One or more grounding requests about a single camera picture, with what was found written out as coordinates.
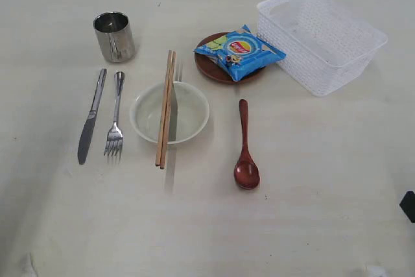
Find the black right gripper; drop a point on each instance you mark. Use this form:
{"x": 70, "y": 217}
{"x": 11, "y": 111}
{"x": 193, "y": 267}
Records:
{"x": 407, "y": 205}

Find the white plastic woven basket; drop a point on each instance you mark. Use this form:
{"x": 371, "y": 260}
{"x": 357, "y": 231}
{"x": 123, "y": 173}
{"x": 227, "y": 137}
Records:
{"x": 326, "y": 46}

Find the blue snack packet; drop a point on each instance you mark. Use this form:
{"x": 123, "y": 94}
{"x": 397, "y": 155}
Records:
{"x": 240, "y": 53}

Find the white ceramic bowl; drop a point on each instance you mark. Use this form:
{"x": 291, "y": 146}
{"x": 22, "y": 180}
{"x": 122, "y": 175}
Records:
{"x": 189, "y": 113}

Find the wooden chopstick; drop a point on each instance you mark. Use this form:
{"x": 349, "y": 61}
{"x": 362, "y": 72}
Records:
{"x": 167, "y": 110}
{"x": 163, "y": 111}

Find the silver metal fork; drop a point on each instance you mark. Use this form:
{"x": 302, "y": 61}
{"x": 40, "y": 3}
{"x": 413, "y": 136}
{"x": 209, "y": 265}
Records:
{"x": 114, "y": 138}

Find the silver table knife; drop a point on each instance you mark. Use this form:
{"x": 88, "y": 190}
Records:
{"x": 87, "y": 131}

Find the shiny steel cup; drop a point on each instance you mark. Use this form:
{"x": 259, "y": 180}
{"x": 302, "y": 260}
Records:
{"x": 114, "y": 36}

